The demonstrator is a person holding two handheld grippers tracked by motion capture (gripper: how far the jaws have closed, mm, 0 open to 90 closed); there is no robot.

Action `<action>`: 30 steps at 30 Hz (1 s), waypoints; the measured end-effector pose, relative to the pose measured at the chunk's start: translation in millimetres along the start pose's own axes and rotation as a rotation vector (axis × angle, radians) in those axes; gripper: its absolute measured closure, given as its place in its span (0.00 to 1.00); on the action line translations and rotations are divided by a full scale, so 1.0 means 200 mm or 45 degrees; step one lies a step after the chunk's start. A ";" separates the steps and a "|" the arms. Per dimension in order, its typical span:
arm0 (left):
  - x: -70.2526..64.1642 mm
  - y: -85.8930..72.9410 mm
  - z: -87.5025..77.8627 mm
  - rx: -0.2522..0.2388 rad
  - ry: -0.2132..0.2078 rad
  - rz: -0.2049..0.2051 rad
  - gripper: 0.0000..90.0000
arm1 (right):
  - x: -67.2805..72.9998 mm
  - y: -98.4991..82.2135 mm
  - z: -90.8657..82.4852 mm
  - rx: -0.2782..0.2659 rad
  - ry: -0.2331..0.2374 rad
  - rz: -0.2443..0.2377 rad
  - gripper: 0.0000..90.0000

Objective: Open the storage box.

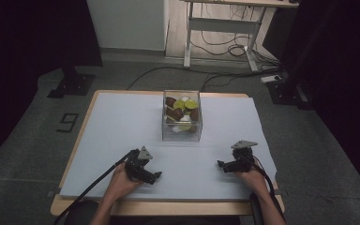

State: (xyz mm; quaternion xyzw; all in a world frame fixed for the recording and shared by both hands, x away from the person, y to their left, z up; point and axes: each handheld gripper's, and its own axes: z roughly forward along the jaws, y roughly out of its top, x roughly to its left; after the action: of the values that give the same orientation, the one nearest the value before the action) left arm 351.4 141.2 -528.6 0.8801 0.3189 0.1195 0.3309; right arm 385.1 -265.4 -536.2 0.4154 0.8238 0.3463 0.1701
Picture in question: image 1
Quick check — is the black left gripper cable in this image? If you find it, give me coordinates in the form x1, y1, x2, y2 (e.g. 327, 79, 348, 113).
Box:
53, 149, 139, 225

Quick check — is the white metal desk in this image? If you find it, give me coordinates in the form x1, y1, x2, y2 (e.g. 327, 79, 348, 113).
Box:
181, 0, 299, 73

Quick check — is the black stand base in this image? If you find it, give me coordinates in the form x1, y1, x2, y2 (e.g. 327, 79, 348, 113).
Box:
266, 74, 313, 111
46, 67, 97, 99

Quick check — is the clear acrylic box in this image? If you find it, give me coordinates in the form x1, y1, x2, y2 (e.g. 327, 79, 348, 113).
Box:
161, 89, 203, 143

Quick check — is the light blue table mat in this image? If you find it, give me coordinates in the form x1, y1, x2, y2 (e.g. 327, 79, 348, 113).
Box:
59, 92, 278, 201

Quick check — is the person's left hand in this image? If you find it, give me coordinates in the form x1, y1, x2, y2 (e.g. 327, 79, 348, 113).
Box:
104, 162, 144, 201

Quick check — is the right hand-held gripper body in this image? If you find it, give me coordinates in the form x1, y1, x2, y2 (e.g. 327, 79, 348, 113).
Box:
229, 140, 259, 173

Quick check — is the bundle of black cables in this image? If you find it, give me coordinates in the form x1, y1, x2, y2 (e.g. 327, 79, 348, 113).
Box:
190, 31, 263, 59

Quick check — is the white power strip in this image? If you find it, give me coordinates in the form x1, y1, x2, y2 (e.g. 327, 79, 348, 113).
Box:
260, 74, 283, 84

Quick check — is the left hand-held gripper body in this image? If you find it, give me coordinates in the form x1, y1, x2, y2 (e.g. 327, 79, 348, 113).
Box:
124, 145, 154, 183

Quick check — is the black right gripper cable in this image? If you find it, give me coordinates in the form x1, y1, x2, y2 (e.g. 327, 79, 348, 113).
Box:
249, 155, 287, 224

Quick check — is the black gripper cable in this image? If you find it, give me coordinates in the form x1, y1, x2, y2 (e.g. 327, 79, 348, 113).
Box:
249, 155, 287, 224
53, 149, 139, 225

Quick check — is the dark curtain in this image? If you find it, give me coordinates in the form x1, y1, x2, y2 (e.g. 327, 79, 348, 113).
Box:
0, 0, 104, 170
262, 0, 360, 201

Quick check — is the person's right hand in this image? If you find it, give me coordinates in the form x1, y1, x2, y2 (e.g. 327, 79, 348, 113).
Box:
233, 162, 268, 192

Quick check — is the long black floor cable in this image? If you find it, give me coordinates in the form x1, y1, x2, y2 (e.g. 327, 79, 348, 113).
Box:
126, 66, 282, 92

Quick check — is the white cabinet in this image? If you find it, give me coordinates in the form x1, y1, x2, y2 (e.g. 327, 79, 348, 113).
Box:
86, 0, 170, 52

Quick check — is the pile of coffee capsules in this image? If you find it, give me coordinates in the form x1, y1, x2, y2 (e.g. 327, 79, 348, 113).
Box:
164, 95, 201, 134

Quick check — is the wooden table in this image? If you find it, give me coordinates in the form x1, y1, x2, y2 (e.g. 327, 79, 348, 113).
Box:
50, 89, 285, 218

